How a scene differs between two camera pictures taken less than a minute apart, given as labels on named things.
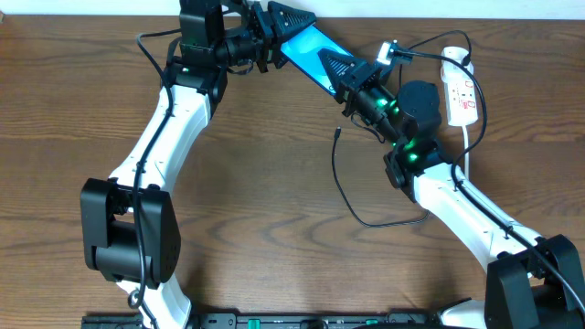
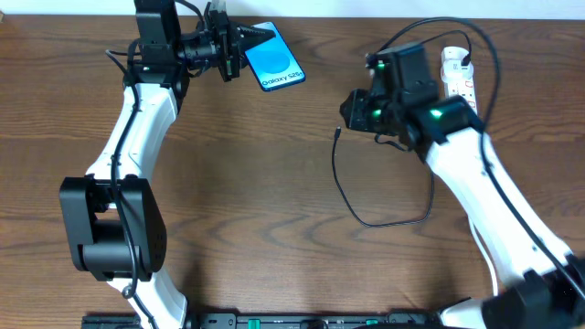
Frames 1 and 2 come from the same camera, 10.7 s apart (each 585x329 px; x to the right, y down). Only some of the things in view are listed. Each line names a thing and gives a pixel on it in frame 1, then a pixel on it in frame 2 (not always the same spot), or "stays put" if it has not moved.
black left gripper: (266, 28) -> (231, 49)
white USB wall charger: (450, 71) stays put
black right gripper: (354, 68) -> (358, 100)
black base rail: (267, 320) stays put
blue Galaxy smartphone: (304, 46) -> (272, 61)
